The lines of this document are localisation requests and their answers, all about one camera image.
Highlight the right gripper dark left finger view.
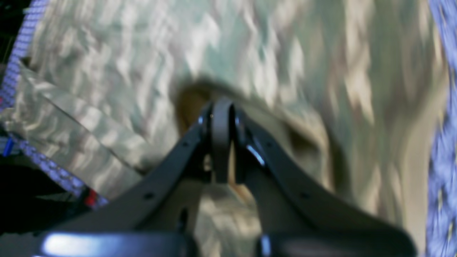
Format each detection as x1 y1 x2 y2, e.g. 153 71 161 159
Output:
36 104 212 257

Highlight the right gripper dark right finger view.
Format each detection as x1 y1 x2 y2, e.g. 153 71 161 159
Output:
232 107 417 257

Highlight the camouflage T-shirt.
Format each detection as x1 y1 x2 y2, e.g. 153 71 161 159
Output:
7 0 450 257

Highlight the red black table clamp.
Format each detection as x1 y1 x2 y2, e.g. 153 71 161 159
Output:
79 187 99 208

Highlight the blue fan-pattern table cloth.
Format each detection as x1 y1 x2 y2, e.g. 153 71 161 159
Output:
0 0 457 257

